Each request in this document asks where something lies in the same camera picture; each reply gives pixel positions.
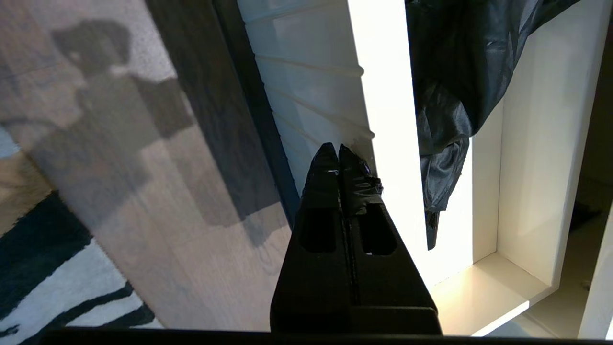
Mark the white fluted drawer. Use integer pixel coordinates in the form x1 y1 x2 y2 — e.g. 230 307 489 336
211 0 611 336

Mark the black white zebra rug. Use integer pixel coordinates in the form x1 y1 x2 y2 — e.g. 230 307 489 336
0 192 159 334

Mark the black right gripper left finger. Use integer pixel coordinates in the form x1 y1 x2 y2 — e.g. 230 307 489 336
270 142 356 334

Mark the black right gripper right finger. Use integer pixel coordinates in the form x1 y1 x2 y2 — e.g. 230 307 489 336
338 144 442 334

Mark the black folding umbrella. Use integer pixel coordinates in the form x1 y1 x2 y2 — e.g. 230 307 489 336
405 0 582 251

